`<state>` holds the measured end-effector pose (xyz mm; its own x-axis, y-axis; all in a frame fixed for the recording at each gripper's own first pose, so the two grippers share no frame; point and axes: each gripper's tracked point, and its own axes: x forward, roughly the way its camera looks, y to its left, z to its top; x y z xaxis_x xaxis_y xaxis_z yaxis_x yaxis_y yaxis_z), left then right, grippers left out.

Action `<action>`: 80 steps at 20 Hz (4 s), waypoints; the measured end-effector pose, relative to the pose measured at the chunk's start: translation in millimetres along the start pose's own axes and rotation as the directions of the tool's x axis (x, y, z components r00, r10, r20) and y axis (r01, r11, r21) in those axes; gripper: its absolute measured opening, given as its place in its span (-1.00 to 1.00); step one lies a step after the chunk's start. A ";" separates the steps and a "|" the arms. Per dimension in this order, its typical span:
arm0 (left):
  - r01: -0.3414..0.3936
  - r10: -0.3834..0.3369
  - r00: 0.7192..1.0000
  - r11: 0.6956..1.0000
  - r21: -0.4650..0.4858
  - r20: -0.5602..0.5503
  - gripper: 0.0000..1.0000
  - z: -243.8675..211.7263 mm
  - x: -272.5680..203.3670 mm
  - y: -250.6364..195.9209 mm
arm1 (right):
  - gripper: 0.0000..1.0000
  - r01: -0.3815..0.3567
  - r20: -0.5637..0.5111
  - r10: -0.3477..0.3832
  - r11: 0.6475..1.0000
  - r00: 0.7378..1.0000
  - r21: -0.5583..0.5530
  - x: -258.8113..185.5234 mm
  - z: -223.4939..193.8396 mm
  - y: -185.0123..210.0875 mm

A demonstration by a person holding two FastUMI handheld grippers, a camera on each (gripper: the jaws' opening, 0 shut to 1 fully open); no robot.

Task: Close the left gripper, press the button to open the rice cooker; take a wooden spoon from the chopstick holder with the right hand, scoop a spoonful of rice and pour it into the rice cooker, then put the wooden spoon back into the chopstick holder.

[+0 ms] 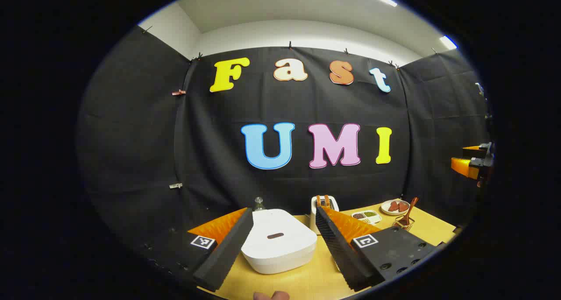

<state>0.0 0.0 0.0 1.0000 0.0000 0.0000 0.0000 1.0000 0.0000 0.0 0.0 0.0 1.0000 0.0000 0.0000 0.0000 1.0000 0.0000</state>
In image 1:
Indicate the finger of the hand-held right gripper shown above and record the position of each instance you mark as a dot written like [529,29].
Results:
[464,166]
[477,150]

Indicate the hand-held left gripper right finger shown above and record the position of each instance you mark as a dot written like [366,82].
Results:
[339,252]

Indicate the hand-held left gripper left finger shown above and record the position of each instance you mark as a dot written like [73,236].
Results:
[228,252]

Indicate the white rice cooker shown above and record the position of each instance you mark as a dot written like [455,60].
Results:
[280,252]

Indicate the brown wooden spoon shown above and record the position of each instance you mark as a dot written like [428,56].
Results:
[412,206]

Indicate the white toaster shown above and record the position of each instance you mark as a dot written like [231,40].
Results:
[314,217]

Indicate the white divided bean dish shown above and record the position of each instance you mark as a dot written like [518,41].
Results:
[370,214]

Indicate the ceiling light strip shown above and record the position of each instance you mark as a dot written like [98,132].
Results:
[448,42]

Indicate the white oval plate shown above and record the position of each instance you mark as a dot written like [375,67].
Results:
[385,210]

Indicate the red meat piece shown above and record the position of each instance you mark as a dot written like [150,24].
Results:
[393,206]
[403,207]

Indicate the black backdrop cloth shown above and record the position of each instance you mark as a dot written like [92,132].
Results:
[131,138]

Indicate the row of small black clips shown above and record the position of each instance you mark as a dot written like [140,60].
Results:
[289,44]

